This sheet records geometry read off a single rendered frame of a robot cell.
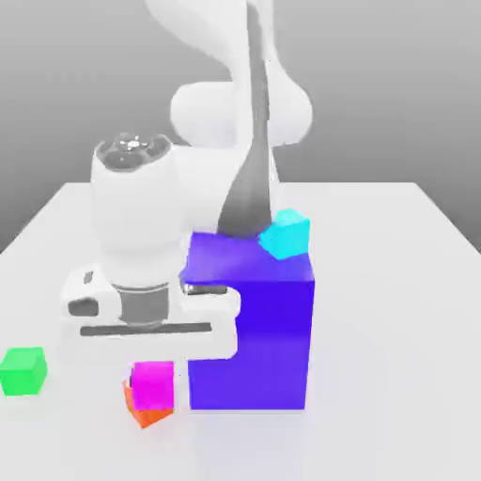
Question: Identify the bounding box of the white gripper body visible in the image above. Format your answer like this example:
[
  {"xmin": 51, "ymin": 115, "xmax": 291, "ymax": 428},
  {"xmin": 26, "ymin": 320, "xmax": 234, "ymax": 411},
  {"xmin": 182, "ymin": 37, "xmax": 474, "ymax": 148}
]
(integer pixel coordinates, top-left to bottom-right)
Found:
[{"xmin": 58, "ymin": 316, "xmax": 240, "ymax": 364}]

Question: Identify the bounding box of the small magenta cube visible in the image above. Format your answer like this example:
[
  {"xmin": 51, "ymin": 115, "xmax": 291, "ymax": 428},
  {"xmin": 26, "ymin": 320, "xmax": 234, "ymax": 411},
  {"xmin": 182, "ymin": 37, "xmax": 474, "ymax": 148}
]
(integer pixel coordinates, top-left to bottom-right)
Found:
[{"xmin": 130, "ymin": 361, "xmax": 176, "ymax": 411}]

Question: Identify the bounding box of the small orange cube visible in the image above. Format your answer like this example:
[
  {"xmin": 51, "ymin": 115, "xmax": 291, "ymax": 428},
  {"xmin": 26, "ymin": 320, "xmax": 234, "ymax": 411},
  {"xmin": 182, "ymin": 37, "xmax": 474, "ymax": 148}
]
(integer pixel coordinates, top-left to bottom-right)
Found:
[{"xmin": 122, "ymin": 378, "xmax": 175, "ymax": 430}]

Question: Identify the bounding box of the small green cube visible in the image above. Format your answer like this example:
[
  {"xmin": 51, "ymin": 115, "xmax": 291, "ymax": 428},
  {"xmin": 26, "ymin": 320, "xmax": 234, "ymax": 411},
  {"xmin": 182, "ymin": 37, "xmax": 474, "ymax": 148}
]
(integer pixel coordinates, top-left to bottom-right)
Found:
[{"xmin": 0, "ymin": 346, "xmax": 49, "ymax": 397}]

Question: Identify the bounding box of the small cyan cube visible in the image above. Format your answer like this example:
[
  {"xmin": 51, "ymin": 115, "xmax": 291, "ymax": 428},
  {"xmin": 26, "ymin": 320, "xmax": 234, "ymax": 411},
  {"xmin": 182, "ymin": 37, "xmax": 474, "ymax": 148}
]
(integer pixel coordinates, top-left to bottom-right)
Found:
[{"xmin": 257, "ymin": 208, "xmax": 312, "ymax": 261}]

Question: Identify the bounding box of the large blue box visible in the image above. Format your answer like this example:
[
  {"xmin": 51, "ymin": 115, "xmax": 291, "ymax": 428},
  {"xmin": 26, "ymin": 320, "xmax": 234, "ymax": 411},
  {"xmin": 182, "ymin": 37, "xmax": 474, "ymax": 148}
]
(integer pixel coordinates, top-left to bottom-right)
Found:
[{"xmin": 178, "ymin": 230, "xmax": 316, "ymax": 413}]

